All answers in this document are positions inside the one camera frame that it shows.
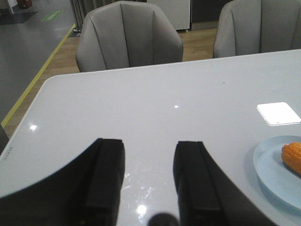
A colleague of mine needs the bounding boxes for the orange corn cob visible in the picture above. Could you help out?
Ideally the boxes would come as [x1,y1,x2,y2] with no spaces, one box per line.
[281,142,301,175]

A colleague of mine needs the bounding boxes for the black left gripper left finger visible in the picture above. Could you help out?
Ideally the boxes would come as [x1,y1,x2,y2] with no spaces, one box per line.
[0,138,125,226]

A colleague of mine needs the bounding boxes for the grey chair on right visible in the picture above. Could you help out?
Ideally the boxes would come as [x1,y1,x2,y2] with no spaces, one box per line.
[213,0,301,58]

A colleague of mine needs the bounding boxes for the light blue plate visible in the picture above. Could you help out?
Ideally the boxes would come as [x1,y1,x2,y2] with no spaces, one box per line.
[253,135,301,210]

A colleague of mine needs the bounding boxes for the grey chair on left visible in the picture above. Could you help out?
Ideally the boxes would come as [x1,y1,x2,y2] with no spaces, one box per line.
[76,0,183,72]

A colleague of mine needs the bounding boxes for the grey chair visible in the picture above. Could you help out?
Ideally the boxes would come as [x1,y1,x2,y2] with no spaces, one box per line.
[213,0,301,58]
[76,0,183,72]

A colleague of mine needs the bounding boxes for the white refrigerator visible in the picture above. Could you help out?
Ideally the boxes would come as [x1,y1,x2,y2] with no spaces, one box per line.
[147,0,191,30]

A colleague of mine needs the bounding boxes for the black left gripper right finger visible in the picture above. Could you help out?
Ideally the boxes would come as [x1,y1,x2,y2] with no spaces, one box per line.
[173,141,274,226]

